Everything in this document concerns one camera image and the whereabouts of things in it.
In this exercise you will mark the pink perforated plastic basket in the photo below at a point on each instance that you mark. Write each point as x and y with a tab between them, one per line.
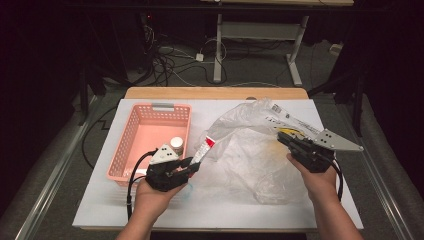
150	130

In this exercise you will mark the red and white tube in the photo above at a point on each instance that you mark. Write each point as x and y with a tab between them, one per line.
209	142

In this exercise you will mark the person's right hand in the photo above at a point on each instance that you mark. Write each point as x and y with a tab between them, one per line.
321	186

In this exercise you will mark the metal floor rail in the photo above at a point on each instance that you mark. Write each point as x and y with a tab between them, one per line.
386	200
49	186

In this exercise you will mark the white table cover sheet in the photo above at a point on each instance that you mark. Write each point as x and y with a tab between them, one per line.
213	213

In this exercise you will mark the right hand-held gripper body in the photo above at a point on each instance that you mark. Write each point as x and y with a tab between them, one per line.
316	156

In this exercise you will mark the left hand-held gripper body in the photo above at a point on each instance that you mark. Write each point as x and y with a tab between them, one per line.
163	176

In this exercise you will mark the person's left hand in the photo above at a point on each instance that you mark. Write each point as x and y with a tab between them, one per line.
150	201

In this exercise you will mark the small white box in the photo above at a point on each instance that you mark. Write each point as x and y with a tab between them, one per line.
335	49

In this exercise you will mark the white-framed desk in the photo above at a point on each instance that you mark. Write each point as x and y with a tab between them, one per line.
256	30

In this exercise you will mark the clear plastic bag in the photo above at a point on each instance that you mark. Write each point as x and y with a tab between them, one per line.
253	166

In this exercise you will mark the white jar with green label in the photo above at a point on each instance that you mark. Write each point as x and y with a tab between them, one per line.
176	142

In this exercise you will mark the white power adapter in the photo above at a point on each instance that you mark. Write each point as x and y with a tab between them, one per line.
199	57

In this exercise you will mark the black stand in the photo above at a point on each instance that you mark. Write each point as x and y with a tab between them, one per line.
358	106
83	96

